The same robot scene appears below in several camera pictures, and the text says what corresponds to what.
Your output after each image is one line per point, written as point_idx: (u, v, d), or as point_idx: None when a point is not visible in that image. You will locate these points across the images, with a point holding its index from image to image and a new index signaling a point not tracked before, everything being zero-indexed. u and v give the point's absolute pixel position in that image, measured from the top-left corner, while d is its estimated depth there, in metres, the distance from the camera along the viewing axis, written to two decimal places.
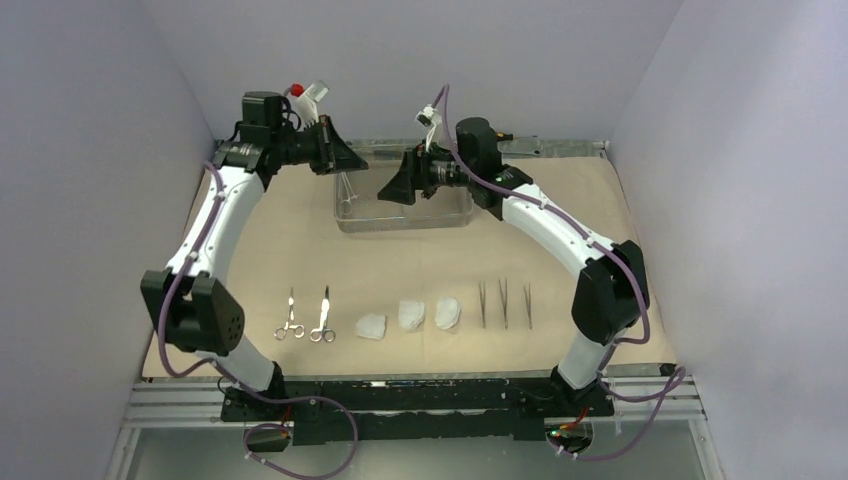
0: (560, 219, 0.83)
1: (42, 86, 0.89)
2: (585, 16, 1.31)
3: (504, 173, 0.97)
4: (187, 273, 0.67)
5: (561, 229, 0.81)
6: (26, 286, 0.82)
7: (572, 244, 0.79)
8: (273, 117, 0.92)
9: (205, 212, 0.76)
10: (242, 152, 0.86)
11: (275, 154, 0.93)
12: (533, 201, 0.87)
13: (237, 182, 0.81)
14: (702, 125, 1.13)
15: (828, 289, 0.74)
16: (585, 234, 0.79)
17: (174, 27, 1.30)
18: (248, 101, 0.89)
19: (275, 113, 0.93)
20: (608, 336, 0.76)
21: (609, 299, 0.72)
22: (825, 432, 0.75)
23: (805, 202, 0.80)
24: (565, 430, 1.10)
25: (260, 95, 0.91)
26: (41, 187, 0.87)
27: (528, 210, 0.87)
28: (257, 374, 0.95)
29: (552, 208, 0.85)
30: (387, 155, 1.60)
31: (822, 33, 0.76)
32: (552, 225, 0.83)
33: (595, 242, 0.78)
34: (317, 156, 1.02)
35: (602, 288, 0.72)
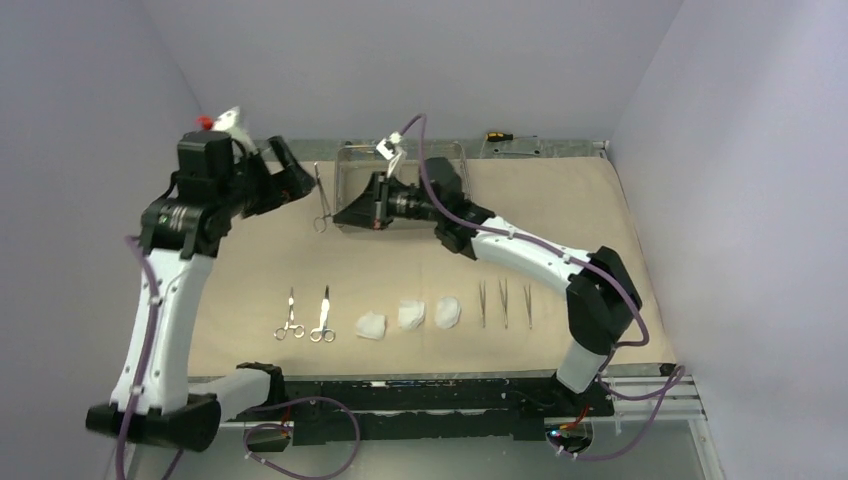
0: (532, 241, 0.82)
1: (40, 85, 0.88)
2: (585, 16, 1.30)
3: (471, 210, 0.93)
4: (136, 410, 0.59)
5: (536, 253, 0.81)
6: (27, 283, 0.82)
7: (552, 265, 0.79)
8: (220, 164, 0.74)
9: (142, 325, 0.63)
10: (173, 218, 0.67)
11: (223, 212, 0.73)
12: (502, 232, 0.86)
13: (174, 272, 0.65)
14: (703, 126, 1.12)
15: (827, 291, 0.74)
16: (559, 251, 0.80)
17: (172, 26, 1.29)
18: (185, 146, 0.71)
19: (223, 157, 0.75)
20: (610, 343, 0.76)
21: (604, 311, 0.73)
22: (826, 433, 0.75)
23: (805, 204, 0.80)
24: (565, 430, 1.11)
25: (198, 138, 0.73)
26: (40, 184, 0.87)
27: (498, 243, 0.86)
28: (255, 385, 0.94)
29: (521, 235, 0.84)
30: (386, 156, 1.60)
31: (822, 35, 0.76)
32: (530, 250, 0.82)
33: (571, 257, 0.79)
34: (269, 187, 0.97)
35: (591, 300, 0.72)
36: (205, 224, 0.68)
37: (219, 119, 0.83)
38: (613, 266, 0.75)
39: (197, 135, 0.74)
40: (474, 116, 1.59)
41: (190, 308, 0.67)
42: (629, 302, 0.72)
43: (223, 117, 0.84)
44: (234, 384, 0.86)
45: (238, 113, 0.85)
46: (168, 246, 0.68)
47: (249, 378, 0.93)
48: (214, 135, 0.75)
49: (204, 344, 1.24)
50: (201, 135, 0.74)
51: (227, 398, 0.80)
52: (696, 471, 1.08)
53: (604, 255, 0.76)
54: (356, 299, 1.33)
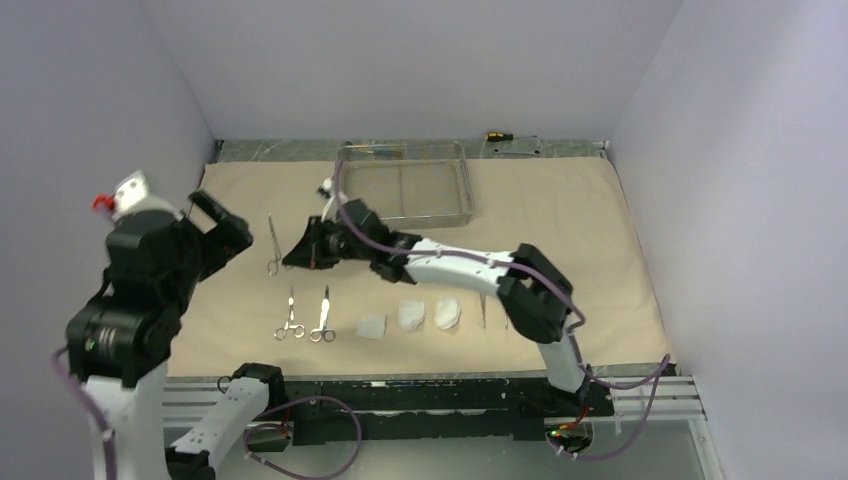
0: (458, 254, 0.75)
1: (42, 85, 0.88)
2: (586, 15, 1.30)
3: (396, 237, 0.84)
4: None
5: (463, 264, 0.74)
6: (27, 283, 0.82)
7: (480, 273, 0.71)
8: (168, 253, 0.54)
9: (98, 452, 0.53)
10: (103, 342, 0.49)
11: (168, 314, 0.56)
12: (429, 252, 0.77)
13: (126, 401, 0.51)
14: (703, 126, 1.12)
15: (827, 290, 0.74)
16: (484, 258, 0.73)
17: (174, 27, 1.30)
18: (111, 239, 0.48)
19: (172, 245, 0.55)
20: (554, 335, 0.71)
21: (535, 301, 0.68)
22: (825, 434, 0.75)
23: (805, 204, 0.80)
24: (565, 430, 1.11)
25: (134, 224, 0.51)
26: (41, 184, 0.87)
27: (428, 264, 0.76)
28: (257, 403, 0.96)
29: (449, 251, 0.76)
30: (387, 155, 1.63)
31: (823, 35, 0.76)
32: (458, 266, 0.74)
33: (496, 260, 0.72)
34: (209, 250, 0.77)
35: (520, 294, 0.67)
36: (148, 345, 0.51)
37: (120, 191, 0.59)
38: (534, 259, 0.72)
39: (133, 216, 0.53)
40: (474, 116, 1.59)
41: (150, 407, 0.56)
42: (555, 288, 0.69)
43: (124, 187, 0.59)
44: (226, 424, 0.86)
45: (146, 178, 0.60)
46: (105, 368, 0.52)
47: (242, 406, 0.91)
48: (157, 215, 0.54)
49: (204, 344, 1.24)
50: (141, 217, 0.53)
51: (216, 449, 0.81)
52: (696, 472, 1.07)
53: (526, 251, 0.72)
54: (356, 299, 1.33)
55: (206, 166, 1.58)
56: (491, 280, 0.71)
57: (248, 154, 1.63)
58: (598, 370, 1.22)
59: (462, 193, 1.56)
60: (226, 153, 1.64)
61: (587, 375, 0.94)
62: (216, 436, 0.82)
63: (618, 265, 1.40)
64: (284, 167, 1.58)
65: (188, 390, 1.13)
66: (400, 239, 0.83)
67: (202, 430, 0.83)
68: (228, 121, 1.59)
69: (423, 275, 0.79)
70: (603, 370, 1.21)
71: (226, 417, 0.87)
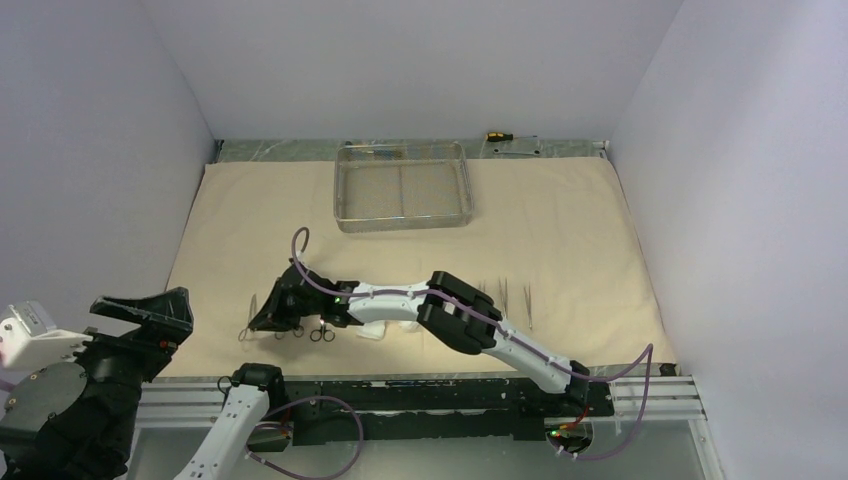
0: (386, 291, 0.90)
1: (43, 86, 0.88)
2: (585, 15, 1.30)
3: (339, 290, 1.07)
4: None
5: (389, 300, 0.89)
6: (26, 281, 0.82)
7: (404, 305, 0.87)
8: (82, 425, 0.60)
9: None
10: None
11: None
12: (362, 294, 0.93)
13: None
14: (702, 126, 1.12)
15: (827, 291, 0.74)
16: (405, 291, 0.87)
17: (173, 28, 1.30)
18: (11, 431, 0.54)
19: (85, 416, 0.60)
20: (479, 345, 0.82)
21: (446, 319, 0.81)
22: (825, 433, 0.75)
23: (805, 206, 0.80)
24: (565, 430, 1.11)
25: (34, 411, 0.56)
26: (40, 183, 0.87)
27: (365, 304, 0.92)
28: (252, 415, 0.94)
29: (377, 289, 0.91)
30: (387, 156, 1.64)
31: (822, 38, 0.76)
32: (386, 303, 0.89)
33: (414, 291, 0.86)
34: (142, 354, 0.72)
35: (432, 315, 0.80)
36: None
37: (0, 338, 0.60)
38: (446, 283, 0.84)
39: (30, 395, 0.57)
40: (474, 115, 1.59)
41: None
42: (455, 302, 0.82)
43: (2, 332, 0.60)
44: (226, 447, 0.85)
45: (19, 315, 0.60)
46: None
47: (242, 423, 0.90)
48: (62, 389, 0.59)
49: (204, 345, 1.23)
50: (39, 396, 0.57)
51: None
52: (696, 472, 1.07)
53: (439, 277, 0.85)
54: None
55: (206, 166, 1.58)
56: (414, 309, 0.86)
57: (248, 154, 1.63)
58: (598, 370, 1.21)
59: (462, 193, 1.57)
60: (226, 152, 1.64)
61: (583, 375, 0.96)
62: (217, 467, 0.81)
63: (617, 266, 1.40)
64: (284, 167, 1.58)
65: (188, 390, 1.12)
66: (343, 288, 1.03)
67: (201, 462, 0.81)
68: (227, 121, 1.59)
69: (362, 315, 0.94)
70: (603, 370, 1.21)
71: (222, 441, 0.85)
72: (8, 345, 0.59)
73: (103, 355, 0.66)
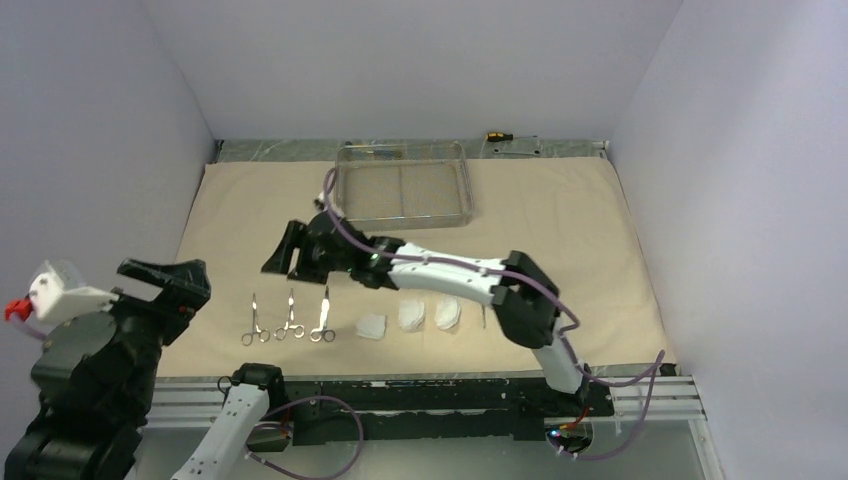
0: (446, 260, 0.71)
1: (43, 86, 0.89)
2: (585, 16, 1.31)
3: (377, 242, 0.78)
4: None
5: (452, 272, 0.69)
6: (26, 281, 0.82)
7: (470, 282, 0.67)
8: (110, 371, 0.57)
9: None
10: None
11: (121, 432, 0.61)
12: (415, 259, 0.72)
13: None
14: (702, 126, 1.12)
15: (827, 291, 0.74)
16: (475, 265, 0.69)
17: (173, 27, 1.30)
18: (48, 371, 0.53)
19: (114, 362, 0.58)
20: (542, 339, 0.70)
21: (526, 307, 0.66)
22: (826, 433, 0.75)
23: (805, 205, 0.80)
24: (565, 430, 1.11)
25: (68, 351, 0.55)
26: (41, 183, 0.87)
27: (415, 271, 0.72)
28: (252, 414, 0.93)
29: (436, 257, 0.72)
30: (387, 155, 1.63)
31: (822, 37, 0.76)
32: (447, 274, 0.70)
33: (488, 269, 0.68)
34: (161, 318, 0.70)
35: (516, 303, 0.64)
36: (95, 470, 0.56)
37: (34, 291, 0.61)
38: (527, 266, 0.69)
39: (63, 340, 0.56)
40: (474, 116, 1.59)
41: None
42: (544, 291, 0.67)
43: (37, 285, 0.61)
44: (227, 443, 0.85)
45: (56, 270, 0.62)
46: None
47: (242, 420, 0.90)
48: (93, 334, 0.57)
49: (203, 344, 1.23)
50: (72, 338, 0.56)
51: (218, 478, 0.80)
52: (696, 472, 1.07)
53: (518, 257, 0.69)
54: (357, 300, 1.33)
55: (206, 166, 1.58)
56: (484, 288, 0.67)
57: (248, 154, 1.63)
58: (598, 370, 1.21)
59: (462, 193, 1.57)
60: (226, 153, 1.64)
61: (587, 375, 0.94)
62: (217, 464, 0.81)
63: (618, 266, 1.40)
64: (284, 167, 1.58)
65: (188, 390, 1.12)
66: (379, 243, 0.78)
67: (201, 459, 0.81)
68: (227, 121, 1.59)
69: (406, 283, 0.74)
70: (603, 370, 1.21)
71: (223, 441, 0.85)
72: (43, 299, 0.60)
73: (128, 314, 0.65)
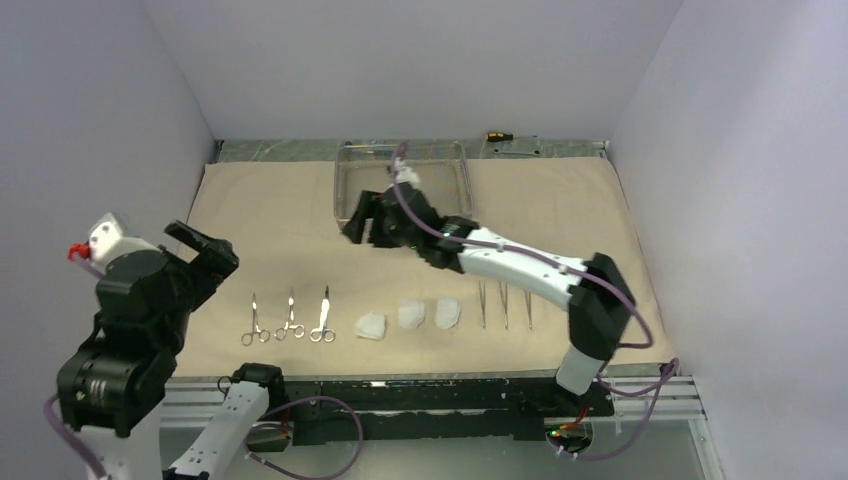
0: (523, 251, 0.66)
1: (43, 87, 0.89)
2: (585, 16, 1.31)
3: (449, 222, 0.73)
4: None
5: (529, 266, 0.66)
6: (27, 281, 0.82)
7: (547, 277, 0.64)
8: (157, 296, 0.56)
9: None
10: (91, 396, 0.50)
11: (163, 361, 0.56)
12: (490, 245, 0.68)
13: (118, 451, 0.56)
14: (702, 126, 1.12)
15: (826, 291, 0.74)
16: (553, 261, 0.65)
17: (173, 28, 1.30)
18: (102, 284, 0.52)
19: (162, 289, 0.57)
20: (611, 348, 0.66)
21: (603, 314, 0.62)
22: (825, 432, 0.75)
23: (805, 205, 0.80)
24: (565, 430, 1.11)
25: (125, 270, 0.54)
26: (41, 183, 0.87)
27: (487, 257, 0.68)
28: (251, 413, 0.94)
29: (512, 246, 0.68)
30: (387, 155, 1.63)
31: (821, 37, 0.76)
32: (523, 265, 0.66)
33: (568, 267, 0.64)
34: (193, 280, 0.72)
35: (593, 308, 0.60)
36: (138, 388, 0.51)
37: (94, 237, 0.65)
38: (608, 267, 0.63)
39: (118, 263, 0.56)
40: (473, 116, 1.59)
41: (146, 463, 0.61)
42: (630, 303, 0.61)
43: (98, 232, 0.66)
44: (226, 439, 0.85)
45: (117, 220, 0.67)
46: (98, 422, 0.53)
47: (241, 418, 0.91)
48: (146, 260, 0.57)
49: (203, 344, 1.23)
50: (128, 262, 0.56)
51: (216, 467, 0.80)
52: (696, 472, 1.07)
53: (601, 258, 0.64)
54: (357, 301, 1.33)
55: (206, 166, 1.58)
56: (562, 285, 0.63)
57: (248, 154, 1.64)
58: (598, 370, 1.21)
59: (462, 193, 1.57)
60: (226, 153, 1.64)
61: None
62: (217, 454, 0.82)
63: (617, 265, 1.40)
64: (284, 167, 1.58)
65: (187, 390, 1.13)
66: (450, 224, 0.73)
67: (201, 449, 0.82)
68: (227, 121, 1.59)
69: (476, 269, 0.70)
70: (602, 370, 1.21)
71: (222, 436, 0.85)
72: (101, 243, 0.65)
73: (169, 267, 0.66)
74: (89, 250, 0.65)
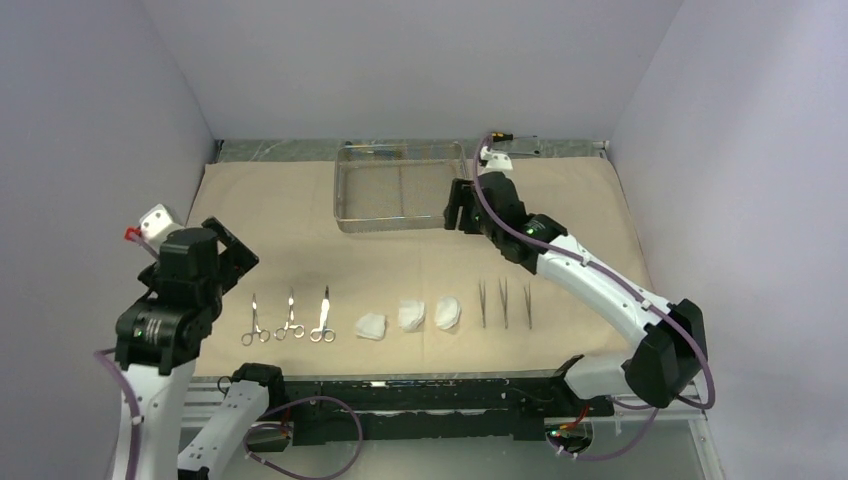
0: (602, 272, 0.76)
1: (42, 86, 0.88)
2: (585, 16, 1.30)
3: (534, 222, 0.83)
4: None
5: (612, 291, 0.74)
6: (26, 281, 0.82)
7: (625, 307, 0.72)
8: (207, 262, 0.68)
9: (123, 440, 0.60)
10: (148, 335, 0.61)
11: (203, 316, 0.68)
12: (574, 256, 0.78)
13: (155, 388, 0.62)
14: (701, 126, 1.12)
15: (827, 290, 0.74)
16: (638, 295, 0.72)
17: (174, 27, 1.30)
18: (167, 245, 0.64)
19: (210, 257, 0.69)
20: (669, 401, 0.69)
21: (671, 362, 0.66)
22: (825, 432, 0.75)
23: (806, 205, 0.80)
24: (565, 430, 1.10)
25: (184, 238, 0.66)
26: (40, 183, 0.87)
27: (569, 266, 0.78)
28: (251, 412, 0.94)
29: (595, 264, 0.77)
30: (387, 155, 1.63)
31: (823, 36, 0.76)
32: (600, 285, 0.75)
33: (651, 304, 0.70)
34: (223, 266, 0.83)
35: (663, 352, 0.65)
36: (184, 333, 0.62)
37: (146, 222, 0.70)
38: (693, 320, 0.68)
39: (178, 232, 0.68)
40: (473, 115, 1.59)
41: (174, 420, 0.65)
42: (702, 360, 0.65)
43: (149, 218, 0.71)
44: (226, 433, 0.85)
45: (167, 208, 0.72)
46: (144, 361, 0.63)
47: (241, 414, 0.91)
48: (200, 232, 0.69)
49: (202, 344, 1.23)
50: (187, 232, 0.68)
51: (217, 464, 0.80)
52: (696, 471, 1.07)
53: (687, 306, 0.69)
54: (356, 300, 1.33)
55: (205, 166, 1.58)
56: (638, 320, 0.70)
57: (248, 154, 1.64)
58: None
59: None
60: (226, 153, 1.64)
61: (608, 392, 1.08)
62: (217, 450, 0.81)
63: (617, 265, 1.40)
64: (284, 167, 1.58)
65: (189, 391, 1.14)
66: (532, 221, 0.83)
67: (201, 445, 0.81)
68: (227, 121, 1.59)
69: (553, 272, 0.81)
70: None
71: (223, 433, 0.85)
72: (155, 227, 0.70)
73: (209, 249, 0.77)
74: (143, 233, 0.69)
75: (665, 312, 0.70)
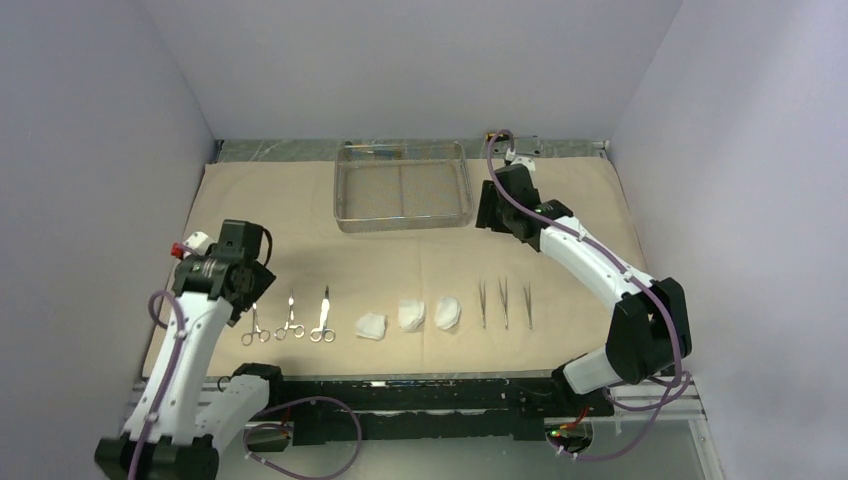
0: (593, 245, 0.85)
1: (41, 86, 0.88)
2: (586, 15, 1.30)
3: (547, 205, 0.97)
4: (147, 438, 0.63)
5: (598, 262, 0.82)
6: (26, 282, 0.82)
7: (609, 277, 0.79)
8: (251, 243, 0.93)
9: (167, 354, 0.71)
10: (205, 268, 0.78)
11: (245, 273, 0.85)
12: (571, 233, 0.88)
13: (201, 311, 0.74)
14: (701, 126, 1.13)
15: (828, 291, 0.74)
16: (622, 268, 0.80)
17: (174, 28, 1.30)
18: (228, 225, 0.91)
19: (254, 242, 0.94)
20: (641, 376, 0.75)
21: (644, 336, 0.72)
22: (825, 432, 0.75)
23: (808, 205, 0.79)
24: (565, 430, 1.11)
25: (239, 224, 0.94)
26: (40, 183, 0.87)
27: (565, 240, 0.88)
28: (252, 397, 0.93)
29: (590, 240, 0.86)
30: (387, 155, 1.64)
31: (823, 36, 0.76)
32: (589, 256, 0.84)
33: (632, 276, 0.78)
34: None
35: (638, 322, 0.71)
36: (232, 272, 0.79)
37: (186, 243, 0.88)
38: (674, 295, 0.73)
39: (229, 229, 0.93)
40: (473, 115, 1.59)
41: (206, 354, 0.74)
42: (675, 344, 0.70)
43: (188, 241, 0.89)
44: (228, 412, 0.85)
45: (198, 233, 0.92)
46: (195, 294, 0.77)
47: (243, 399, 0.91)
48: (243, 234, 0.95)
49: None
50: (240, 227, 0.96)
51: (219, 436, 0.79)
52: (696, 471, 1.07)
53: (668, 284, 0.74)
54: (357, 300, 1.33)
55: (205, 166, 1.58)
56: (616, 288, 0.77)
57: (249, 154, 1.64)
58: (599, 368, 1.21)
59: (462, 193, 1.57)
60: (226, 152, 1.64)
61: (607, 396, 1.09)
62: (219, 423, 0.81)
63: None
64: (284, 167, 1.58)
65: None
66: (543, 205, 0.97)
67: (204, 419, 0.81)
68: (227, 121, 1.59)
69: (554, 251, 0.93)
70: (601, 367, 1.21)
71: (224, 411, 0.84)
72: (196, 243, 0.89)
73: None
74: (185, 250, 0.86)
75: (647, 286, 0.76)
